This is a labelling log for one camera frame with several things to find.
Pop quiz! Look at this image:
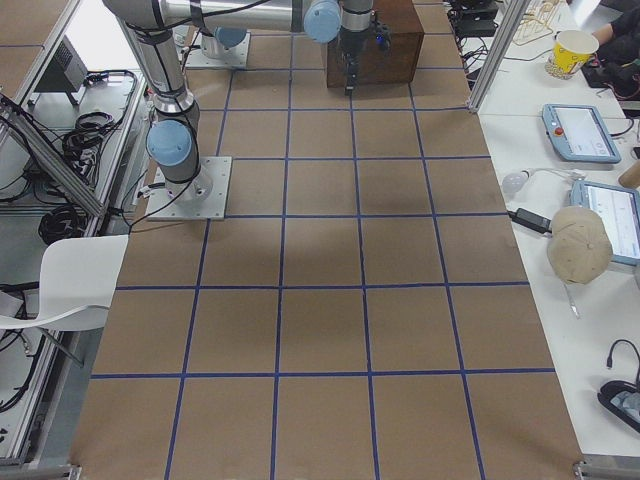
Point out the blue teach pendant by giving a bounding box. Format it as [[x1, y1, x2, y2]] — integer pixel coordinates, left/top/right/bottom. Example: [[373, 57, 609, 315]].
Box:
[[569, 180, 639, 266], [541, 104, 622, 164]]

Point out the black usb cable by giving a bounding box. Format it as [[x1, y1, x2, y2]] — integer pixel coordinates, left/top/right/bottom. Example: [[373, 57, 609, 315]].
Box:
[[606, 339, 640, 381]]

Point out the aluminium frame post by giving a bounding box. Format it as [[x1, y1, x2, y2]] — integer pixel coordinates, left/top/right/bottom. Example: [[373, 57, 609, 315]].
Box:
[[467, 0, 529, 113]]

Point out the blue teach pendant near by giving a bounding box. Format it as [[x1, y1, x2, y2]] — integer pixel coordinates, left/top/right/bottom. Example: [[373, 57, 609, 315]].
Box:
[[569, 180, 639, 266]]

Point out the beige baseball cap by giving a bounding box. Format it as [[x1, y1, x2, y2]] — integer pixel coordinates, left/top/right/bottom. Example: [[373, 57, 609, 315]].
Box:
[[547, 206, 613, 284]]

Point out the black glasses case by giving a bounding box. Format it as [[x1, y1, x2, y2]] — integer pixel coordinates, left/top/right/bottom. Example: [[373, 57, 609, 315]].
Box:
[[597, 380, 639, 432]]

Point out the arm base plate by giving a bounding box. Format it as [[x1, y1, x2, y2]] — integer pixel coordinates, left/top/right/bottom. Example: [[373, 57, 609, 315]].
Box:
[[183, 31, 251, 70], [145, 156, 232, 221]]

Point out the dark brown wooden cabinet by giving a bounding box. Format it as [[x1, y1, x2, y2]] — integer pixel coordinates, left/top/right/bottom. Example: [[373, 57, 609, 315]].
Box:
[[323, 1, 424, 90]]

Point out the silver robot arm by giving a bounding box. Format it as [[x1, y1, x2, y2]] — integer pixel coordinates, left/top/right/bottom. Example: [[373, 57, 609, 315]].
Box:
[[105, 1, 391, 202], [200, 27, 248, 58]]

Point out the wooden wire rack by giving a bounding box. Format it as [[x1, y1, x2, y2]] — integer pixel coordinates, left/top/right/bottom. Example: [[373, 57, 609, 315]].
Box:
[[512, 0, 561, 46]]

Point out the white plastic chair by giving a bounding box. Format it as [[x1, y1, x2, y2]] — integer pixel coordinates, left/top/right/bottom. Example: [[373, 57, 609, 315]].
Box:
[[1, 235, 129, 332]]

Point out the black power adapter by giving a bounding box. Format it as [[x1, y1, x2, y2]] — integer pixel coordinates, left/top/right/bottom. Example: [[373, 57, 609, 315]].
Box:
[[508, 208, 552, 234]]

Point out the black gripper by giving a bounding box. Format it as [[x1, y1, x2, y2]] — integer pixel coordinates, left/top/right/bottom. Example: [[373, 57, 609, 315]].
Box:
[[338, 29, 391, 95]]

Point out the grey metal box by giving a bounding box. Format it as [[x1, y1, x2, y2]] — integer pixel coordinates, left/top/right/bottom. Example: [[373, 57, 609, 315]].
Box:
[[34, 35, 88, 106]]

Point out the black cable bundle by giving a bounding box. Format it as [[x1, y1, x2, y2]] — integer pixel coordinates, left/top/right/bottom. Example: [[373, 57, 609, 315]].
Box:
[[39, 202, 91, 246]]

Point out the white light bulb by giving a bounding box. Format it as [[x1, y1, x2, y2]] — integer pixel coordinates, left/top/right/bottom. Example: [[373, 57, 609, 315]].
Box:
[[501, 170, 532, 196]]

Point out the yellow popcorn cup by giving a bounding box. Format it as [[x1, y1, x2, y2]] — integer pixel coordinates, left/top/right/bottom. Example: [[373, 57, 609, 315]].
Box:
[[545, 30, 599, 80]]

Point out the blue teach pendant far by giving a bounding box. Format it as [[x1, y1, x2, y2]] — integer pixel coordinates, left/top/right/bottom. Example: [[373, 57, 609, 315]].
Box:
[[541, 104, 622, 164]]

